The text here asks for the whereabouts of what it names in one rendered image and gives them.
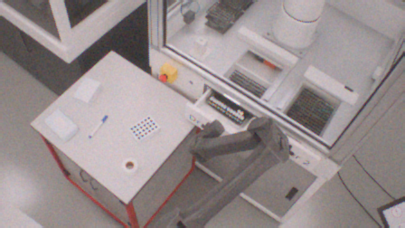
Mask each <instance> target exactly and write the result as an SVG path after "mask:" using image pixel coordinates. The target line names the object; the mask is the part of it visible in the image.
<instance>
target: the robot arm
mask: <svg viewBox="0 0 405 228"><path fill-rule="evenodd" d="M223 132H225V128H224V126H223V125H222V124H221V122H220V121H219V120H217V119H215V120H214V121H213V122H211V123H210V122H206V124H205V126H204V128H203V129H202V132H199V133H198V134H196V135H193V136H192V138H191V139H190V140H189V141H188V142H187V146H188V148H187V150H188V151H189V152H190V153H191V154H192V155H193V156H194V157H195V158H196V159H197V160H198V161H199V162H201V163H202V162H205V161H208V160H211V159H212V158H213V157H218V156H222V155H227V154H234V153H238V152H242V151H246V150H253V153H252V154H250V156H249V157H247V159H246V160H244V161H243V162H242V163H240V165H239V166H237V168H235V169H234V170H233V171H232V172H231V173H230V174H229V175H228V176H226V177H225V178H224V179H223V180H222V181H220V183H219V184H217V185H216V186H215V187H214V188H213V189H212V190H211V191H210V192H209V193H208V194H207V195H205V196H204V197H203V198H202V199H201V200H200V201H198V202H197V203H196V204H194V205H192V206H190V208H186V209H184V211H181V210H180V209H179V208H178V207H177V208H175V209H174V210H173V211H172V212H171V213H167V214H164V216H163V217H161V219H159V221H158V222H157V223H156V225H155V227H154V228H204V226H205V225H206V224H207V223H208V222H209V221H210V220H211V219H212V218H213V217H214V216H215V215H217V214H218V213H219V212H220V211H221V210H222V209H223V208H225V207H226V205H228V204H229V203H231V202H232V200H234V199H235V198H236V197H238V196H239V195H240V194H241V192H243V191H245V189H246V188H248V186H249V185H251V184H252V183H254V181H255V180H257V179H258V178H259V177H260V176H261V175H262V174H264V173H265V172H266V171H267V170H269V169H270V168H271V167H273V166H275V165H277V164H278V163H279V162H281V161H282V163H283V164H284V163H285V162H286V161H287V160H289V142H288V139H287V136H286V133H284V132H283V130H281V129H280V128H279V127H278V124H276V123H275V121H273V120H272V119H266V117H265V116H263V117H260V118H258V119H253V120H252V121H251V122H250V123H249V125H248V127H247V130H244V131H238V132H235V133H232V134H230V135H224V136H221V137H220V135H221V134H222V133H223Z"/></svg>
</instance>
